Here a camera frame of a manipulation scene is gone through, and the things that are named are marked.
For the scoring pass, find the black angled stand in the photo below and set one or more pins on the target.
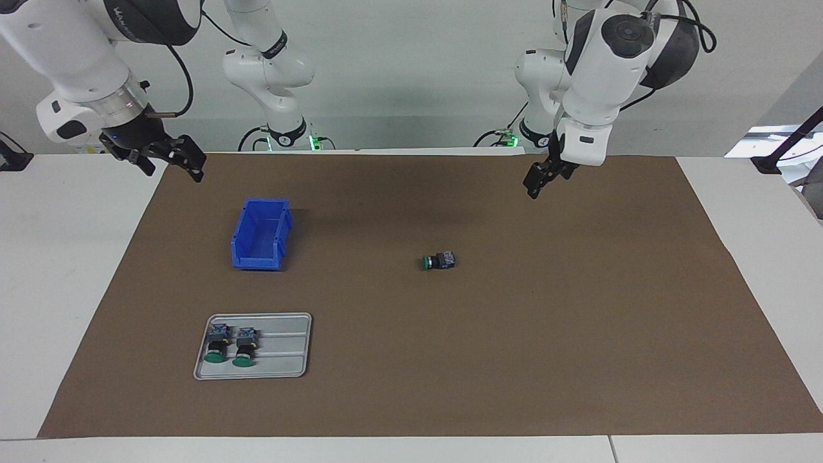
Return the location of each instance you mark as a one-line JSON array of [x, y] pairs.
[[768, 164]]

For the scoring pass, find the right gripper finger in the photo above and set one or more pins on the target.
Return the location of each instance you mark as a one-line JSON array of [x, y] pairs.
[[188, 154], [138, 162]]

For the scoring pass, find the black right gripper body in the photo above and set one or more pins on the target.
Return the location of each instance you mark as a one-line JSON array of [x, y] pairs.
[[138, 132]]

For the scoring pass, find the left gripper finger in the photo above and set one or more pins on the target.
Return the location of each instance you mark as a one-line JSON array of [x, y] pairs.
[[537, 179], [566, 173]]

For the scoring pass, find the green lit base connector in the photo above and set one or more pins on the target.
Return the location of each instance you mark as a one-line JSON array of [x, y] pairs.
[[315, 143], [511, 138]]

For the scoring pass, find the blue plastic bin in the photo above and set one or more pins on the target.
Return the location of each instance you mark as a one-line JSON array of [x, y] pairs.
[[257, 262]]

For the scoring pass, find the white background box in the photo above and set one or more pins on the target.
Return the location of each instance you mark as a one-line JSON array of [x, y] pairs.
[[90, 150]]

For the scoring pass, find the black clamp mount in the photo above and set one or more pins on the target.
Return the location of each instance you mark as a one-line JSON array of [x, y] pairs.
[[13, 161]]

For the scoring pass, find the green push button switch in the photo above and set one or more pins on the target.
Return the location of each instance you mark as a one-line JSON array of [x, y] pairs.
[[246, 337], [217, 334], [443, 260]]

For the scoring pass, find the grey metal tray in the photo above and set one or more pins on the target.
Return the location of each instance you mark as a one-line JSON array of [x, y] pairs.
[[289, 347]]

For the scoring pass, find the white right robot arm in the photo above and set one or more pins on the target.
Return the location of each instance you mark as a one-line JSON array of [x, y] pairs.
[[64, 45]]

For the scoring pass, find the brown table mat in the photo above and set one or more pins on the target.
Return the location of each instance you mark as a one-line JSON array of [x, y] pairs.
[[450, 334]]

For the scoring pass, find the grey chair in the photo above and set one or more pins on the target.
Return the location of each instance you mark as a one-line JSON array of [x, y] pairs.
[[815, 196]]

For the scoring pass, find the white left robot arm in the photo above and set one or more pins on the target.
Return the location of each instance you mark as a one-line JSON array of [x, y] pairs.
[[604, 64]]

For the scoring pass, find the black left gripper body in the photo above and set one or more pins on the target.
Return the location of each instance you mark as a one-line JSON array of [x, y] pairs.
[[556, 161]]

